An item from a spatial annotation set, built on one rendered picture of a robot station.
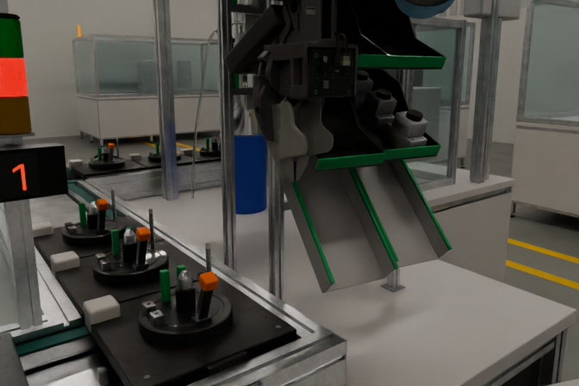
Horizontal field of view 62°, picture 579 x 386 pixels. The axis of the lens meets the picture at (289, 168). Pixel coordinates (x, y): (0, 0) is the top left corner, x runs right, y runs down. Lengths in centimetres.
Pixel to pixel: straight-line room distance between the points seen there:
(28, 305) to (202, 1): 1184
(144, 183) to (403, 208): 121
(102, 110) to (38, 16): 279
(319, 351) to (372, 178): 42
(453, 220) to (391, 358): 126
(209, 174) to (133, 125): 752
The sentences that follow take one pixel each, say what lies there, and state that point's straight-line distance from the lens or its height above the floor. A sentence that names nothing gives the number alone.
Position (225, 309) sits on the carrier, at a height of 99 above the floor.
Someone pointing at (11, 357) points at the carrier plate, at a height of 97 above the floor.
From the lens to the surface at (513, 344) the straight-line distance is 101.
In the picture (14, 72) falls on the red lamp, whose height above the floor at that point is 134.
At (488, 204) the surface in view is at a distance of 230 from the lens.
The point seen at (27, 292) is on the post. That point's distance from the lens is 85.
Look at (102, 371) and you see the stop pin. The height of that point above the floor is 94.
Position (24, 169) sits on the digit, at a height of 121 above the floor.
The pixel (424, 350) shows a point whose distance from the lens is 94.
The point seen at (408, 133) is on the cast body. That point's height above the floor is 123.
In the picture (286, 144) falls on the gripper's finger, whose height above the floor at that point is 126.
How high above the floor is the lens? 134
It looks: 11 degrees down
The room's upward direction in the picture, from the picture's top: straight up
